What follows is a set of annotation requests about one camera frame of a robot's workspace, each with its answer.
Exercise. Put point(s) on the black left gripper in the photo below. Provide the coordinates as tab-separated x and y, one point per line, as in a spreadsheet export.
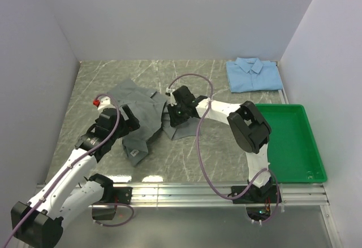
130	124

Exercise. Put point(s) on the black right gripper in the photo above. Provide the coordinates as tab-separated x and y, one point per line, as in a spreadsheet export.
175	121

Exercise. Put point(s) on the grey long sleeve shirt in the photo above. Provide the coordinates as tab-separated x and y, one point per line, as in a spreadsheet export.
150	108

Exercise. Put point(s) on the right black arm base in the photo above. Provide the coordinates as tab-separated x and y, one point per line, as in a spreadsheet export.
263	202

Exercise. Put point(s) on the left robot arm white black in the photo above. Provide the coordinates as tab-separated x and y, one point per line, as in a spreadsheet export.
42	220

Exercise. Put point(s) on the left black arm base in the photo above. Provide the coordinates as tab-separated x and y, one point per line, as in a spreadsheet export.
116	202

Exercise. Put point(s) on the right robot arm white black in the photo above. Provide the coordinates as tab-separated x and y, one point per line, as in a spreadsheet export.
249	128

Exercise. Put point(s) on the folded light blue shirt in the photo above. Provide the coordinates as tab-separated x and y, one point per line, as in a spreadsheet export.
252	75

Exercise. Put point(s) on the green plastic tray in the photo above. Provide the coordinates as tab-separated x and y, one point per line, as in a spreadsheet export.
292	152

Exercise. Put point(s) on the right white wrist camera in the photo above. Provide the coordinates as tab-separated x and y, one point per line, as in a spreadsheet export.
169	93

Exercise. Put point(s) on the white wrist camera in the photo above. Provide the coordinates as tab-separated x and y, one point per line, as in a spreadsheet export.
169	93
102	103

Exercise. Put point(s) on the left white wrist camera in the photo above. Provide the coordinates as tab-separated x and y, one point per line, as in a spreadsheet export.
102	103

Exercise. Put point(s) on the aluminium mounting rail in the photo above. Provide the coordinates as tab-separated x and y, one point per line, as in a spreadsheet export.
172	195

